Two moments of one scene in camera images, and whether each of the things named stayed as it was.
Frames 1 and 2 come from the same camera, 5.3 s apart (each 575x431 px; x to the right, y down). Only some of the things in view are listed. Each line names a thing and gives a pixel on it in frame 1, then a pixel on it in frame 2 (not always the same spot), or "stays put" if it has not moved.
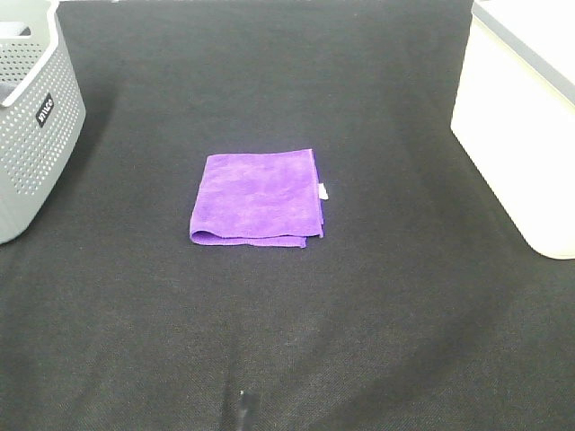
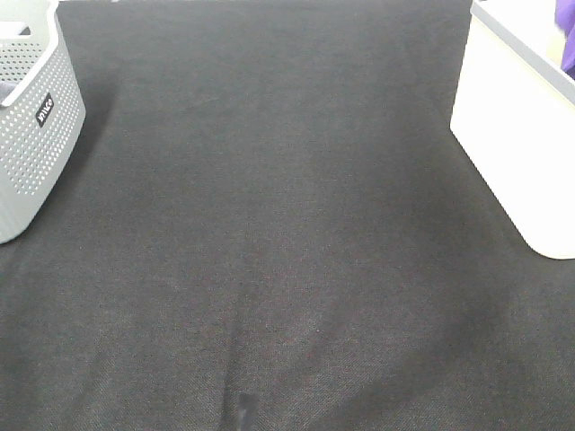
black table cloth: [423, 306] stays put
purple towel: [268, 198] → [564, 13]
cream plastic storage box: [515, 113] stays put
